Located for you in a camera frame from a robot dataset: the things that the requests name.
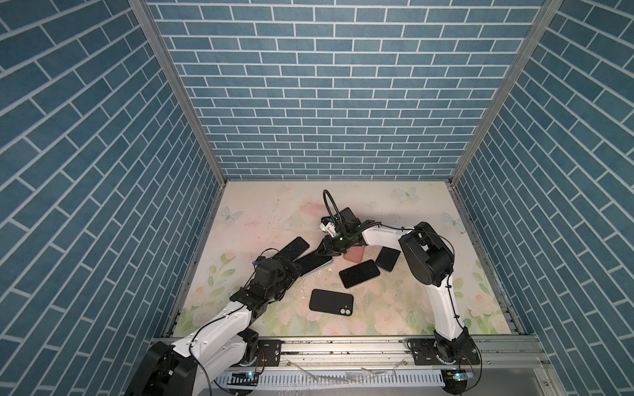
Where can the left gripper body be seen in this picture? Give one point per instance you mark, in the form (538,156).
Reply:
(282,282)

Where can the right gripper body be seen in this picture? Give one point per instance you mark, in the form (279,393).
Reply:
(338,245)

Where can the white-edged black phone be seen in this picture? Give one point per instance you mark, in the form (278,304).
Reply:
(312,262)

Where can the purple-edged black phone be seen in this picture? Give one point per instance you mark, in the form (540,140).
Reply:
(293,250)

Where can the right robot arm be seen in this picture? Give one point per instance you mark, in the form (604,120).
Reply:
(430,261)

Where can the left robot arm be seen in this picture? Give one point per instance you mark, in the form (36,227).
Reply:
(188,365)

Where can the pink phone case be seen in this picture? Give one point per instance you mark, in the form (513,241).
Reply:
(354,254)

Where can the black phone lower centre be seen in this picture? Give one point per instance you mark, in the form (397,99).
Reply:
(359,273)

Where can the blue-edged black phone right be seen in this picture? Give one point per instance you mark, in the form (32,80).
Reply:
(387,259)

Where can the black phone case lower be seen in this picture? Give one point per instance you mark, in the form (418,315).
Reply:
(331,302)

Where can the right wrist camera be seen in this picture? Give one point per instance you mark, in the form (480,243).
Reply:
(329,226)

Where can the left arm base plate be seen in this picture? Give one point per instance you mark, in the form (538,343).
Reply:
(265,352)

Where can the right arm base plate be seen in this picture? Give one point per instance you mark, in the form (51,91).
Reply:
(439,351)

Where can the white slotted cable duct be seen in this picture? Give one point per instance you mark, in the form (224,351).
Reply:
(299,380)

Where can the aluminium front rail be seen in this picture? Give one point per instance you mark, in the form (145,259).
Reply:
(389,353)

